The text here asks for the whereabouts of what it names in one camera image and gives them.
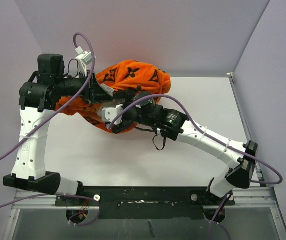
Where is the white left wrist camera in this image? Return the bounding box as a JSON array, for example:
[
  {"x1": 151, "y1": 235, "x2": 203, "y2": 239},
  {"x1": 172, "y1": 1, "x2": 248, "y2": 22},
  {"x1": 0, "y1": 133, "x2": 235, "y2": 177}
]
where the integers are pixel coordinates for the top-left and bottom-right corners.
[{"x1": 75, "y1": 46, "x2": 92, "y2": 77}]

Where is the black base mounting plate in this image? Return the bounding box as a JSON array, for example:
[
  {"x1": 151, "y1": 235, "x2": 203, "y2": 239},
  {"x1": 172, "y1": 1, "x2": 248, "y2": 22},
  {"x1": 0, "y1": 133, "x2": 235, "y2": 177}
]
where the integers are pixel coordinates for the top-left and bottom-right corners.
[{"x1": 55, "y1": 186, "x2": 235, "y2": 221}]

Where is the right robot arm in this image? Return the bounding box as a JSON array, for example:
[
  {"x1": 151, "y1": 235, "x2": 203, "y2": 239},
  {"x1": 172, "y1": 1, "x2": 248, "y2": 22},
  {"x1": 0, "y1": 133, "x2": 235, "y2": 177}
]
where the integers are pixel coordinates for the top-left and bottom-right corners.
[{"x1": 105, "y1": 92, "x2": 258, "y2": 205}]

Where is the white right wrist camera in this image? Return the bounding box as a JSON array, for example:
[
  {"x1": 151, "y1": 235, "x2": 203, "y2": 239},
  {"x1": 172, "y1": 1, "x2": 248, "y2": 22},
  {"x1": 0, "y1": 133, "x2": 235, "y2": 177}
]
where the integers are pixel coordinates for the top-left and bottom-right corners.
[{"x1": 101, "y1": 104, "x2": 123, "y2": 129}]

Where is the aluminium frame rail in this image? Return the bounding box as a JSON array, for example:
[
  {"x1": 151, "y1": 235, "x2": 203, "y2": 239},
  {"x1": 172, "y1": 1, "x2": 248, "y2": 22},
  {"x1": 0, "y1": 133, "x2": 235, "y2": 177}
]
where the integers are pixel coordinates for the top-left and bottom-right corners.
[{"x1": 9, "y1": 186, "x2": 286, "y2": 239}]

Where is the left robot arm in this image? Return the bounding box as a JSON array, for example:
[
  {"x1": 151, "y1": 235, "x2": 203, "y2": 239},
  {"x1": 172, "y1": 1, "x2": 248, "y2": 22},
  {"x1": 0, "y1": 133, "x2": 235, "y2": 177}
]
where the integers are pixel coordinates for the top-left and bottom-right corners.
[{"x1": 3, "y1": 51, "x2": 109, "y2": 206}]

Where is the orange patterned pillowcase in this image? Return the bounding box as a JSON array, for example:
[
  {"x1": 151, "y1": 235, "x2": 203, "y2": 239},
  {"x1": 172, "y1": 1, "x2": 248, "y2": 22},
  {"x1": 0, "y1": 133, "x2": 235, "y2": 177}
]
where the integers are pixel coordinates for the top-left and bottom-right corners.
[{"x1": 61, "y1": 60, "x2": 171, "y2": 134}]

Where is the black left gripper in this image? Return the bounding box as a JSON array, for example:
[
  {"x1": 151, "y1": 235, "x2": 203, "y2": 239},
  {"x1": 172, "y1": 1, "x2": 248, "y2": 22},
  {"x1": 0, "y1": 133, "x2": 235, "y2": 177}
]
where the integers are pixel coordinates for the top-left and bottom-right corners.
[{"x1": 55, "y1": 70, "x2": 112, "y2": 105}]

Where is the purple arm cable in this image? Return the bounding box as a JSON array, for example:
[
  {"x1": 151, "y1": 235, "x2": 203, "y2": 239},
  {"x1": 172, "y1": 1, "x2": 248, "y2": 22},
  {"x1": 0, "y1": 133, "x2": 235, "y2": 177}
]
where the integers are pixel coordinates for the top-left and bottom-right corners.
[
  {"x1": 0, "y1": 32, "x2": 101, "y2": 227},
  {"x1": 106, "y1": 94, "x2": 283, "y2": 240}
]

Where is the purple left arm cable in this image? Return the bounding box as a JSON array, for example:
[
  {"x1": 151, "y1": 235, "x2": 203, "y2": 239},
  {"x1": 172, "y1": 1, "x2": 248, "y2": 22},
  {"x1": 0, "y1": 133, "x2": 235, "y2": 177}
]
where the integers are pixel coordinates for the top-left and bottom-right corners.
[{"x1": 0, "y1": 32, "x2": 101, "y2": 227}]

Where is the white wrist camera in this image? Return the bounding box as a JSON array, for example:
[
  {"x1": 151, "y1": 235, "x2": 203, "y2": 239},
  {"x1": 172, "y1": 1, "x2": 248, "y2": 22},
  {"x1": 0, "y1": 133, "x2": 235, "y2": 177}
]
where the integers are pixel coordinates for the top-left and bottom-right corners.
[
  {"x1": 75, "y1": 46, "x2": 92, "y2": 77},
  {"x1": 101, "y1": 104, "x2": 123, "y2": 129}
]

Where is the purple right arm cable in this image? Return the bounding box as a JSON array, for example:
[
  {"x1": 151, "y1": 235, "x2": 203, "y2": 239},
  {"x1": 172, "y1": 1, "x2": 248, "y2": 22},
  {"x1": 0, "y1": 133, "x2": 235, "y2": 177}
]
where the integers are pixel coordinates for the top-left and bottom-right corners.
[{"x1": 106, "y1": 94, "x2": 283, "y2": 240}]

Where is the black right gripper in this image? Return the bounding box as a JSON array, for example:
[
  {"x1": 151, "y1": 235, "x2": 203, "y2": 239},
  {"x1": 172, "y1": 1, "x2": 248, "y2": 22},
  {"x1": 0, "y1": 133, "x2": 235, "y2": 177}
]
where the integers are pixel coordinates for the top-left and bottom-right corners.
[{"x1": 112, "y1": 90, "x2": 154, "y2": 132}]

